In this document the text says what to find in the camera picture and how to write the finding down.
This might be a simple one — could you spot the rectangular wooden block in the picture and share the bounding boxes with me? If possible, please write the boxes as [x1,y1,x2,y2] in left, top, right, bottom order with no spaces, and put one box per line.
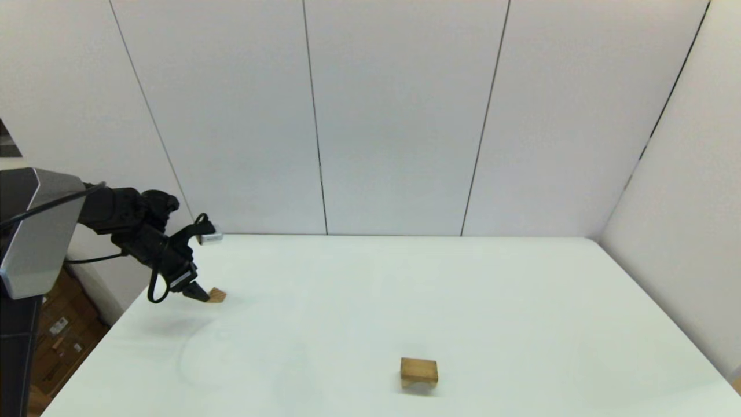
[401,357,439,380]

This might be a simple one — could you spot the dark window pane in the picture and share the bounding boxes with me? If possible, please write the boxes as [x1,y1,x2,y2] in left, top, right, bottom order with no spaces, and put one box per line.
[0,119,23,158]

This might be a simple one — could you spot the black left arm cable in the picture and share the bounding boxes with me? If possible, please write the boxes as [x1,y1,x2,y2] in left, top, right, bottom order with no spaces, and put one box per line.
[0,181,212,305]

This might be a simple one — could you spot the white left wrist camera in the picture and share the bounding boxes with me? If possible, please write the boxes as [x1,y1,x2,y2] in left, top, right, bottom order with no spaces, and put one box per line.
[174,213,223,245]

